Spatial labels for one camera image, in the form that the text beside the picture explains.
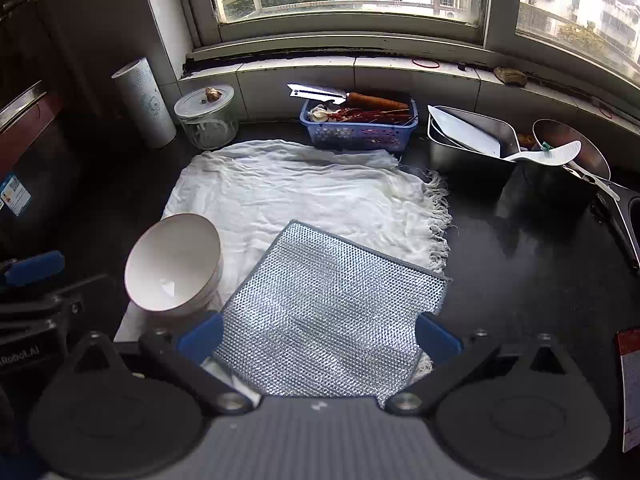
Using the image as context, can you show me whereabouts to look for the steel spoon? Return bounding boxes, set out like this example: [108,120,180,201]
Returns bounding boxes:
[562,160,622,202]

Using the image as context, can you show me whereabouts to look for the wooden handled kitchen knife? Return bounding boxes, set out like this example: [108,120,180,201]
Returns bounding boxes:
[287,83,411,111]

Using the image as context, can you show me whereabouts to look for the white card with red edge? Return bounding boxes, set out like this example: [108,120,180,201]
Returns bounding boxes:
[615,327,640,454]

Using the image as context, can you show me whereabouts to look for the steel rectangular container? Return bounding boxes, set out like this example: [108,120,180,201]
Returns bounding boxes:
[427,105,522,197]

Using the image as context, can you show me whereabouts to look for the blue label sticker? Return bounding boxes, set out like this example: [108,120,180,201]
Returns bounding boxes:
[0,174,32,217]

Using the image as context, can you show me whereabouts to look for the white rice paddle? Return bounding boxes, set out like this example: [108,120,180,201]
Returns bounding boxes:
[504,140,584,167]

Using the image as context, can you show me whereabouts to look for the dried red chillies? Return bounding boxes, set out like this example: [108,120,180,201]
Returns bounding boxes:
[330,106,416,127]

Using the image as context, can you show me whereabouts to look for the glass jar with lid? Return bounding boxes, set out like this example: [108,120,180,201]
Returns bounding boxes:
[174,83,240,151]

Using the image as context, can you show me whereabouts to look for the brown scrap on sill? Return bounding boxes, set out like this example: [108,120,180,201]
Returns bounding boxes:
[493,65,529,86]

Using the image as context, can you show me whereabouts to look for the window frame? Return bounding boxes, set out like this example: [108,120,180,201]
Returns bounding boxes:
[170,0,640,92]

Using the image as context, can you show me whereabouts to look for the blue plastic basket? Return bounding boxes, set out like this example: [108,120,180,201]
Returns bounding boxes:
[299,99,419,154]

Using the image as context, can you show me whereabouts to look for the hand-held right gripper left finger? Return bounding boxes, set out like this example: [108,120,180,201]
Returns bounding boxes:
[62,311,253,416]

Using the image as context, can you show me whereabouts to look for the white fringed cloth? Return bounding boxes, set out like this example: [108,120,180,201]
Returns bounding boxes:
[114,139,455,391]

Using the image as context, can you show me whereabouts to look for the paper towel roll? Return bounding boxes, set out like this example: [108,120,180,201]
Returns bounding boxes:
[111,57,177,149]

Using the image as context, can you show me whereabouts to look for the dark kitchen appliance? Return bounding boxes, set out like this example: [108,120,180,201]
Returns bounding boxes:
[0,0,87,261]

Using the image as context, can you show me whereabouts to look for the grey mesh dishcloth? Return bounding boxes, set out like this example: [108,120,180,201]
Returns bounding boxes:
[214,220,451,409]

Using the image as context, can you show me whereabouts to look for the white ceramic bowl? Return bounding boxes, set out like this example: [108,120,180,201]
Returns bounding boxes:
[124,213,224,332]

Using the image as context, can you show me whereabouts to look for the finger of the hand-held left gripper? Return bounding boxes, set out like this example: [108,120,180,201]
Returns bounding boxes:
[0,251,66,288]

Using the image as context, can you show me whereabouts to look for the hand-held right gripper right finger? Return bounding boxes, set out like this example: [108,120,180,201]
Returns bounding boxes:
[385,312,576,416]

